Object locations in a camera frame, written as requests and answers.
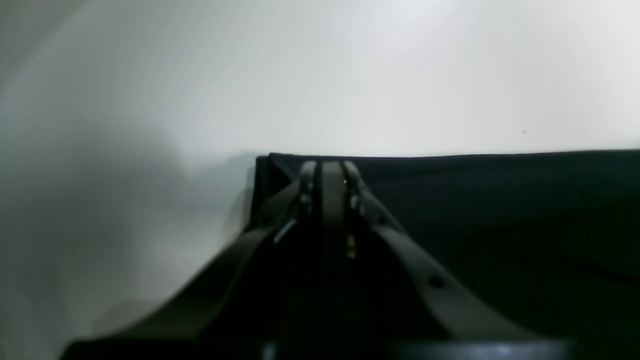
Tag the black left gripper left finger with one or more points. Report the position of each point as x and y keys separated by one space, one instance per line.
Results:
x=232 y=308

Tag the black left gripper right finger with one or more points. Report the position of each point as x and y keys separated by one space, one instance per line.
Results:
x=474 y=330

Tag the black T-shirt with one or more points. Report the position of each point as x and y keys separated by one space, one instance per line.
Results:
x=548 y=240

